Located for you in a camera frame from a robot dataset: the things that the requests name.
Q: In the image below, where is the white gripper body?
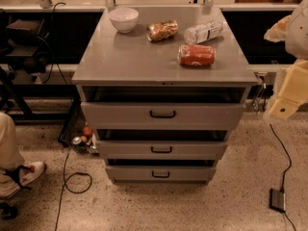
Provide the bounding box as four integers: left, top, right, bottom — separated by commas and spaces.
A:
273, 59, 308, 107

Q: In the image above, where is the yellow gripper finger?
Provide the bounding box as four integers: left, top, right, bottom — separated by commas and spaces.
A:
263, 96, 300, 123

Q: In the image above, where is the grey bottom drawer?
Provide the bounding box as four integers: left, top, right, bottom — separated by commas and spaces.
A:
106, 166, 216, 182

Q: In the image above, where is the grey drawer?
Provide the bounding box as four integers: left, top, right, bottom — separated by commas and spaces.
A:
96, 141, 227, 160
81, 102, 244, 130
106, 166, 216, 182

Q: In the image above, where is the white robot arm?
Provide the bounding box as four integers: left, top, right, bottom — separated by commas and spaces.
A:
264, 0, 308, 123

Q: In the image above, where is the grey drawer cabinet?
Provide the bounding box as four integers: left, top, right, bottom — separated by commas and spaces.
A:
71, 6, 259, 187

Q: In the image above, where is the grey middle drawer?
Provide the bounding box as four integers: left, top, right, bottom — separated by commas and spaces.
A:
96, 141, 227, 160

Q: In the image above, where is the grey top drawer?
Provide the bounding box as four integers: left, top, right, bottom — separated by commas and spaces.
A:
81, 102, 244, 130

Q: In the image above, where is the black power adapter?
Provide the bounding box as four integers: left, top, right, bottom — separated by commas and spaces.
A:
269, 189, 286, 213

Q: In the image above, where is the red soda can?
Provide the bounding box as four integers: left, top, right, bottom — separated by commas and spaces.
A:
177, 44, 216, 66

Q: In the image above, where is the clear plastic water bottle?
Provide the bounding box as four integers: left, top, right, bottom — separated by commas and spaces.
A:
184, 20, 223, 44

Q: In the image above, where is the gold crumpled snack can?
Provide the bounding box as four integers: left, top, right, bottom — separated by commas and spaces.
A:
146, 20, 178, 42

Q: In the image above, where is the white bowl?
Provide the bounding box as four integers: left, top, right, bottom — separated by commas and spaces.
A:
108, 8, 139, 33

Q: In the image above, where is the orange ball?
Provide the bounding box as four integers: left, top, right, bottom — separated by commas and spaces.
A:
82, 126, 92, 137

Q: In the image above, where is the silver can on floor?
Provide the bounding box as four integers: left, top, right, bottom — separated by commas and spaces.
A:
72, 137, 82, 145

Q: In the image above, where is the white red sneaker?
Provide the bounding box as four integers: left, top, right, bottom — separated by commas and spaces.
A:
19, 162, 46, 187

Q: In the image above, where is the black equipment on stand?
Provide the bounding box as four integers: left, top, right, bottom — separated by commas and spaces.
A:
0, 10, 51, 74

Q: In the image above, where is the beige trouser leg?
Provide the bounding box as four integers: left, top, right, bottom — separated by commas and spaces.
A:
0, 113, 24, 199

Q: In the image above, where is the black shoe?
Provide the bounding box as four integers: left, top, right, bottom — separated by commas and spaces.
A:
0, 202, 17, 220

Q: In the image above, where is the black adapter cable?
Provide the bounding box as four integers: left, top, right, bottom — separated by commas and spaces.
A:
269, 122, 298, 231

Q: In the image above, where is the metal clamp bracket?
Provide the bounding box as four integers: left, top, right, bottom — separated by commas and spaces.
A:
252, 73, 267, 113

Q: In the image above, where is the black wire basket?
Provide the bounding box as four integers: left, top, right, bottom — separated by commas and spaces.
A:
58, 98, 86, 147

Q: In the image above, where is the black floor cable left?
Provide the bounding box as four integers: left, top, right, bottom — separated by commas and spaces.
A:
53, 146, 93, 231

